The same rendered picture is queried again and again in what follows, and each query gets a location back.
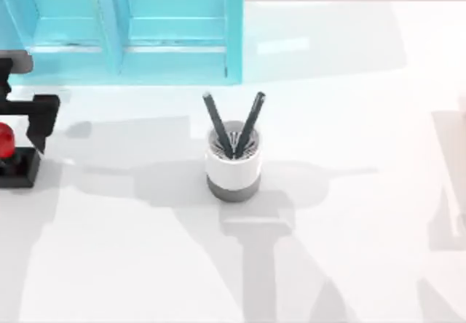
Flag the pale grey rounded box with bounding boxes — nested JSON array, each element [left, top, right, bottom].
[[0, 51, 34, 76]]

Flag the red dome on black base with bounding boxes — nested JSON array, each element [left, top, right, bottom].
[[0, 121, 42, 189]]

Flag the light blue rack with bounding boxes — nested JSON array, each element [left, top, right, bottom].
[[0, 0, 244, 87]]

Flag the black pen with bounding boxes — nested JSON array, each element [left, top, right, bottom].
[[202, 90, 234, 159], [232, 90, 267, 159]]

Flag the white and grey pen holder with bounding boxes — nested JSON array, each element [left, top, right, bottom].
[[204, 119, 263, 204]]

